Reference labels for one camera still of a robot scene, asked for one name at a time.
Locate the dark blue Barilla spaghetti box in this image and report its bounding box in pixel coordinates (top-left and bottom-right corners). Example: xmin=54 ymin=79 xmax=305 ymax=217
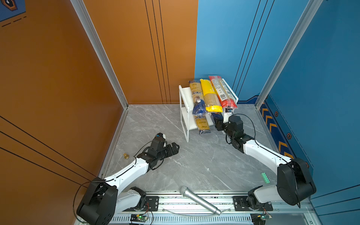
xmin=211 ymin=112 xmax=224 ymax=125

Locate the blue yellow spaghetti bag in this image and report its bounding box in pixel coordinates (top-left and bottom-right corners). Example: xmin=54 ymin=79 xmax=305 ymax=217
xmin=194 ymin=114 xmax=211 ymax=135

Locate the yellow spaghetti package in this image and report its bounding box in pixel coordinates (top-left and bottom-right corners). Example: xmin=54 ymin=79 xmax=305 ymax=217
xmin=200 ymin=79 xmax=223 ymax=113

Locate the yellow blue-top spaghetti bag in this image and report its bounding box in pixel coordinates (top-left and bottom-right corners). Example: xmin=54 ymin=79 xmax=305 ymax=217
xmin=189 ymin=80 xmax=207 ymax=115

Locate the red spaghetti package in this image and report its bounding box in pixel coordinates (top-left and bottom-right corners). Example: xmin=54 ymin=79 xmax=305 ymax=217
xmin=209 ymin=76 xmax=237 ymax=110

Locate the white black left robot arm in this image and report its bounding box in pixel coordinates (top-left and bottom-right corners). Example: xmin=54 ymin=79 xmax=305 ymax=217
xmin=73 ymin=133 xmax=180 ymax=225

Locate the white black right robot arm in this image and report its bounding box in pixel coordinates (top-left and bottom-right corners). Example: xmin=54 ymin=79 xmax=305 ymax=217
xmin=211 ymin=113 xmax=317 ymax=210

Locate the white two-tier metal shelf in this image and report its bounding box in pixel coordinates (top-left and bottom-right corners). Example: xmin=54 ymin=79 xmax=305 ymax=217
xmin=179 ymin=78 xmax=239 ymax=142

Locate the silver microphone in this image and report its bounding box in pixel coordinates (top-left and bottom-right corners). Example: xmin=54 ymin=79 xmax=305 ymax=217
xmin=180 ymin=186 xmax=221 ymax=215

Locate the small green lego strip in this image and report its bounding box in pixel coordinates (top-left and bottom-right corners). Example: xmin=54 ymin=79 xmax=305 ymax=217
xmin=261 ymin=172 xmax=270 ymax=184

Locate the green circuit board left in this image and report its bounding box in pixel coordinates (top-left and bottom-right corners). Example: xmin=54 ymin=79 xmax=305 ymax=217
xmin=130 ymin=214 xmax=149 ymax=225

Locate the circuit board right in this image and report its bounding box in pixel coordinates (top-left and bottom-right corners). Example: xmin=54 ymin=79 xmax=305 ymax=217
xmin=251 ymin=214 xmax=272 ymax=225

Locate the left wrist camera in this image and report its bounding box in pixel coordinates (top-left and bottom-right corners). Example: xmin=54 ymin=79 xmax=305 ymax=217
xmin=156 ymin=133 xmax=166 ymax=139

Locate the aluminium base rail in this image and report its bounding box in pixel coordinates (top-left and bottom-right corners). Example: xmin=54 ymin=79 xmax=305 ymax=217
xmin=108 ymin=191 xmax=321 ymax=225

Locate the aluminium corner post right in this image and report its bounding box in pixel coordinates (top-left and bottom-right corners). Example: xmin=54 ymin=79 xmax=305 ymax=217
xmin=255 ymin=0 xmax=323 ymax=110

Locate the aluminium corner post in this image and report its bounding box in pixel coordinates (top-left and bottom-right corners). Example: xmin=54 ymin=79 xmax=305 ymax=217
xmin=255 ymin=0 xmax=323 ymax=110
xmin=70 ymin=0 xmax=128 ymax=110

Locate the aluminium corner post left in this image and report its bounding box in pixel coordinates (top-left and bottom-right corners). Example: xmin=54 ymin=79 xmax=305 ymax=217
xmin=70 ymin=0 xmax=128 ymax=110

